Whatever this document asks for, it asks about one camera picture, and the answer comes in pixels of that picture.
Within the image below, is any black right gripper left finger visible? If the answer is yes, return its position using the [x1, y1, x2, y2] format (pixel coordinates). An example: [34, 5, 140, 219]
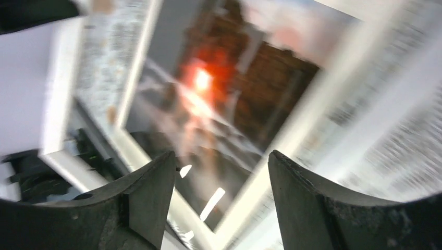
[1, 151, 176, 249]

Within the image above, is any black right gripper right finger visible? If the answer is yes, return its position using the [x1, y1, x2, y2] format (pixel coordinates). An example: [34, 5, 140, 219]
[268, 151, 441, 249]

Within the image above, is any white picture frame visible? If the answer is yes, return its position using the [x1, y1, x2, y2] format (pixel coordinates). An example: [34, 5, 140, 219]
[40, 0, 442, 250]

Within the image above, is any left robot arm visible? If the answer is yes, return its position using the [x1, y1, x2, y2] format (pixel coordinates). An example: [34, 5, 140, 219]
[1, 128, 125, 204]

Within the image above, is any sunset landscape photo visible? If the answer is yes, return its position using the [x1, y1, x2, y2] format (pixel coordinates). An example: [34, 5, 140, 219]
[125, 1, 359, 230]

